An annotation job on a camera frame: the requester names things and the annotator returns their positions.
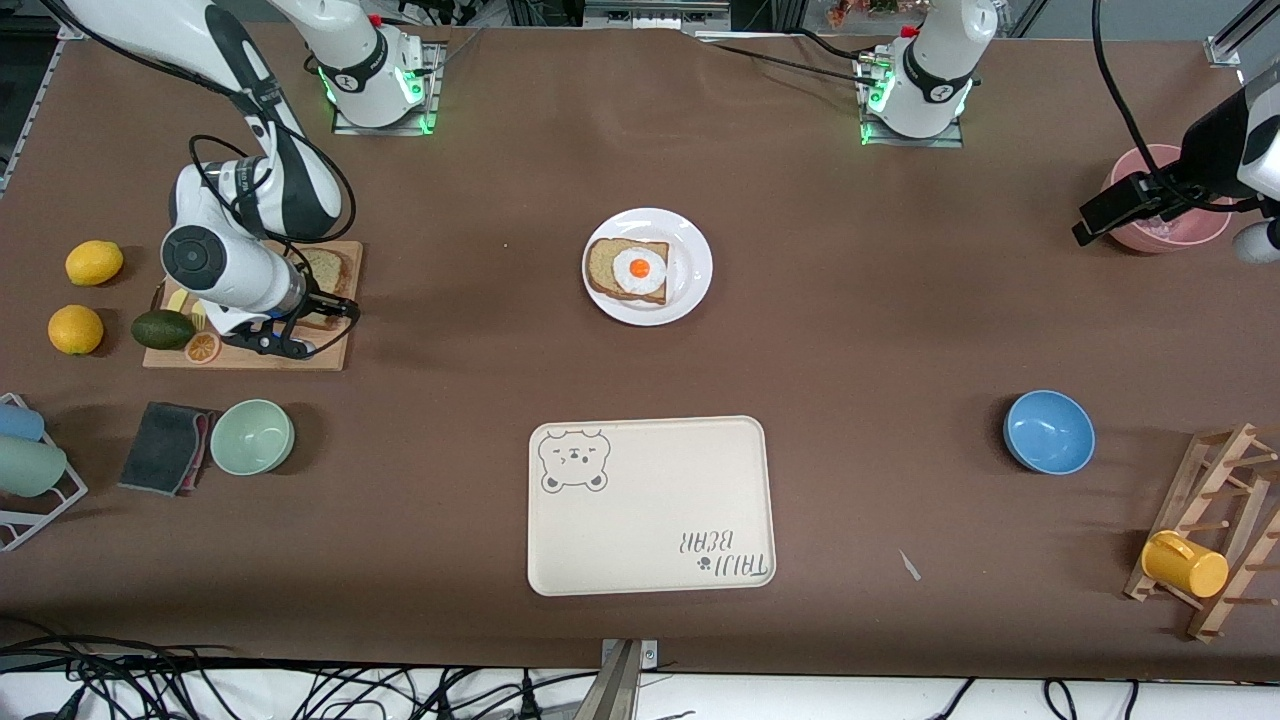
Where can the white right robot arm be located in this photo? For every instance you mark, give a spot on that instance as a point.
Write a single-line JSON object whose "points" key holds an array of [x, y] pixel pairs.
{"points": [[215, 265]]}

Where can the pale green cup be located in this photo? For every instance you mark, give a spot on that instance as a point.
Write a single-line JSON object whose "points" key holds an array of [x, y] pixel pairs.
{"points": [[30, 467]]}

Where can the orange fruit slice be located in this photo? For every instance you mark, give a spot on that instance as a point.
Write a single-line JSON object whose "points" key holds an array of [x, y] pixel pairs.
{"points": [[203, 348]]}

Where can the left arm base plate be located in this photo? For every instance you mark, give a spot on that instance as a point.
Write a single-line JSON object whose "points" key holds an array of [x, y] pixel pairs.
{"points": [[915, 142]]}

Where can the plain bread slice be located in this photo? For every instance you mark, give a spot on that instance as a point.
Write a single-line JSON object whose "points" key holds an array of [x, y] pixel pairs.
{"points": [[325, 268]]}

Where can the wooden cup rack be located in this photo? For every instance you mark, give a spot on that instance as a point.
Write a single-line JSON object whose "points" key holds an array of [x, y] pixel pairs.
{"points": [[1180, 520]]}

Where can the pink bowl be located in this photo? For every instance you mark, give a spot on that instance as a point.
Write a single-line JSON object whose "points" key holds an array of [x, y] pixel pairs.
{"points": [[1195, 240]]}

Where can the yellow lemon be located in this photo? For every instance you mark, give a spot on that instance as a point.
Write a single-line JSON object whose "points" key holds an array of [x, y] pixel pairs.
{"points": [[94, 263]]}

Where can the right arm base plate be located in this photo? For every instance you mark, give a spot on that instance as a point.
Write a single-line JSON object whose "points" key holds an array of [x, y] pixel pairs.
{"points": [[385, 130]]}

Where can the pale green bowl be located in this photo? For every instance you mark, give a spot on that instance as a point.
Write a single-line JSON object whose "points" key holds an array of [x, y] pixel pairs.
{"points": [[252, 437]]}

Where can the grey folded cloth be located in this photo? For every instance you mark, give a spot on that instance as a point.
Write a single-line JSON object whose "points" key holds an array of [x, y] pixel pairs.
{"points": [[165, 450]]}

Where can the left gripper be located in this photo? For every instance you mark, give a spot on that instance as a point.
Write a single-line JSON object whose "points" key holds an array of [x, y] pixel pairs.
{"points": [[1213, 150]]}

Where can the yellow cup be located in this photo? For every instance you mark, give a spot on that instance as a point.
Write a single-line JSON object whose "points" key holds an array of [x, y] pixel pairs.
{"points": [[1190, 570]]}

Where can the yellow plastic fork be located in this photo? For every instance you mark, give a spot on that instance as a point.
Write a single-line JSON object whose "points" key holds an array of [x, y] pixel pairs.
{"points": [[199, 318]]}

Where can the small white paper scrap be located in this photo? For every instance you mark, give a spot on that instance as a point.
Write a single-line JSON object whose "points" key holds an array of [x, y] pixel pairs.
{"points": [[909, 566]]}

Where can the white round plate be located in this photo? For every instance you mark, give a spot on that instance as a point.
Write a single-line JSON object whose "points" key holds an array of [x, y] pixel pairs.
{"points": [[690, 290]]}

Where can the green avocado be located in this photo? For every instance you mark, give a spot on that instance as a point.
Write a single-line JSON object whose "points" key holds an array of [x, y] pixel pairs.
{"points": [[163, 330]]}

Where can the grey metal bracket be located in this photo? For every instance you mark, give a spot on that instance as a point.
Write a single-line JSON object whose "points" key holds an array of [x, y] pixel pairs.
{"points": [[655, 15]]}

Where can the aluminium frame post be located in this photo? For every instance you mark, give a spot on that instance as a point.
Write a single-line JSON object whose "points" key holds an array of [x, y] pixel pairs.
{"points": [[1222, 52]]}

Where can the fried egg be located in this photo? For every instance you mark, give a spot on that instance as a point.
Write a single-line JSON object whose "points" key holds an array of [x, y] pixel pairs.
{"points": [[640, 268]]}

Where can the cream bear print tray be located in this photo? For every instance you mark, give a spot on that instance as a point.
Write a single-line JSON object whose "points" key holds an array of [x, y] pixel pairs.
{"points": [[650, 510]]}

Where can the orange citrus fruit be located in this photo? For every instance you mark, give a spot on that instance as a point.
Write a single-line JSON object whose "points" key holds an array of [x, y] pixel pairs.
{"points": [[76, 330]]}

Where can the blue bowl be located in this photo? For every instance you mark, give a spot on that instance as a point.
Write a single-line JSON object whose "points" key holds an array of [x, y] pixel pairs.
{"points": [[1050, 432]]}

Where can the wooden cutting board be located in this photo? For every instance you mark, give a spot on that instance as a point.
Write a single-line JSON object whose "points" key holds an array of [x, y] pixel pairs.
{"points": [[160, 359]]}

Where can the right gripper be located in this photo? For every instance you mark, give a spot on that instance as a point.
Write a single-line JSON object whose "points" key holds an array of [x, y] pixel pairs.
{"points": [[318, 301]]}

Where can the orange red decoration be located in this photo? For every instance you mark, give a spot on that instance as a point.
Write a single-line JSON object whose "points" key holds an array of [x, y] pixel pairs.
{"points": [[860, 10]]}

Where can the light blue cup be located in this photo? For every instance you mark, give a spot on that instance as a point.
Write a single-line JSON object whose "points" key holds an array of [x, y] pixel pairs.
{"points": [[20, 422]]}

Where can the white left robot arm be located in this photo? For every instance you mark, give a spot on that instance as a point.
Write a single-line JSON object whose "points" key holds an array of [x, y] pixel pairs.
{"points": [[925, 90]]}

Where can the yellow plastic knife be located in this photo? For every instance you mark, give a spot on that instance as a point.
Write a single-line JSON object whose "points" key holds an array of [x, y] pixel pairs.
{"points": [[176, 300]]}

